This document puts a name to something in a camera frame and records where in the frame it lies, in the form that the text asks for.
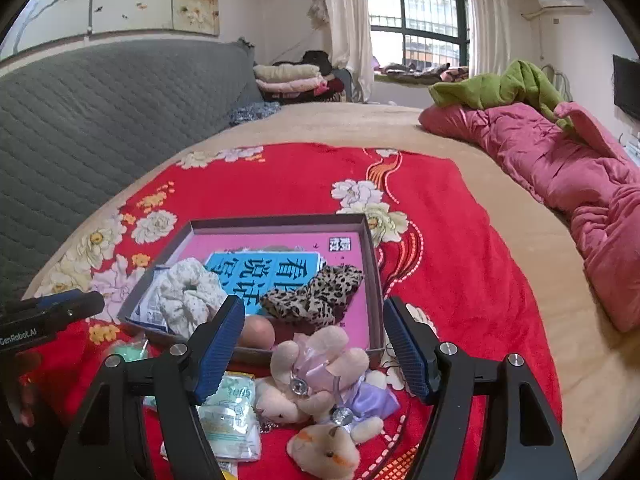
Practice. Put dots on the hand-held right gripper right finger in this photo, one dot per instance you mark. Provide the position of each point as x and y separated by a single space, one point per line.
410 355

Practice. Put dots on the pink plush bear purple ribbon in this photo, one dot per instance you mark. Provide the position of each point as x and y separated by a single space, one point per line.
320 355

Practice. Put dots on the red floral blanket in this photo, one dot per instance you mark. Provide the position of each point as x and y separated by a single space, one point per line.
450 260

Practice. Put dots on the wall painting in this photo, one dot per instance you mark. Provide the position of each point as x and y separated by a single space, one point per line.
140 0

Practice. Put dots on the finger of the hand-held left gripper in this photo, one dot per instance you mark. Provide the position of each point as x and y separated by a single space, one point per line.
50 300
75 307

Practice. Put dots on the green sponge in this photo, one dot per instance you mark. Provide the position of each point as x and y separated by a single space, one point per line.
127 351

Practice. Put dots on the metal chair back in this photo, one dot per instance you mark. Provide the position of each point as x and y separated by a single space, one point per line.
562 77

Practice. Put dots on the white television cabinet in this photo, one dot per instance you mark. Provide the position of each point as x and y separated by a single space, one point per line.
632 146

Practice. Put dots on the small beige plush bear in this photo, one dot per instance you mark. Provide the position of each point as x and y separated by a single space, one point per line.
325 452

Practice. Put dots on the shallow cardboard box pink print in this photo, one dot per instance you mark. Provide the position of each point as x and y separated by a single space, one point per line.
250 242

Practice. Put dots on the white blue plastic packet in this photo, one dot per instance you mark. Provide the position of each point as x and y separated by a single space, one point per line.
150 310

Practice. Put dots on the blue patterned cloth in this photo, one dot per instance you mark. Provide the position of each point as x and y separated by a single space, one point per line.
255 112

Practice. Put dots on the grey quilted headboard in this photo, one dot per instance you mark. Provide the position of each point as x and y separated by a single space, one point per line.
100 135

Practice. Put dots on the green tissue pack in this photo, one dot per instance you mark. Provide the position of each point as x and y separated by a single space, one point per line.
235 387
230 430

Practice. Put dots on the white floral scrunchie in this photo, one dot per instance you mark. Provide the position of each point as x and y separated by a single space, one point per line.
190 295

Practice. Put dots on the yellow plastic packet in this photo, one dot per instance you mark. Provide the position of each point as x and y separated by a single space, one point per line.
227 471

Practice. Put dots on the beige round puff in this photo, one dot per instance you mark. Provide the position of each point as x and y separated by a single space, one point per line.
255 332

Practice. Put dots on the leopard print scrunchie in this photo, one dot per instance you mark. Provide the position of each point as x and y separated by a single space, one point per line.
315 295

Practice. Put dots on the pink quilt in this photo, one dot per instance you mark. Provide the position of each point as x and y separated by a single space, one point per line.
550 160

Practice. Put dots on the black television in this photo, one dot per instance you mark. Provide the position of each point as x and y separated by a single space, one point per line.
627 87

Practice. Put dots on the green blanket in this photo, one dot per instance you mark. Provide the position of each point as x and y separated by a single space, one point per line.
510 85

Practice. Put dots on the pile of folded clothes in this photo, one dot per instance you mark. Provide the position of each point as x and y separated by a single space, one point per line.
290 80

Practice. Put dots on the white curtain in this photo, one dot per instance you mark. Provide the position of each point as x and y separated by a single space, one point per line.
345 25
487 20

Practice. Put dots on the barred window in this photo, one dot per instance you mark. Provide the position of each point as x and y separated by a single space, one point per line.
415 10

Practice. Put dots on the windowsill bedding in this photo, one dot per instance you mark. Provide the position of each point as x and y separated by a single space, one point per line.
420 76

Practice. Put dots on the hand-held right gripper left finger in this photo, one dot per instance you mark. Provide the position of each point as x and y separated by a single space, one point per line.
220 355

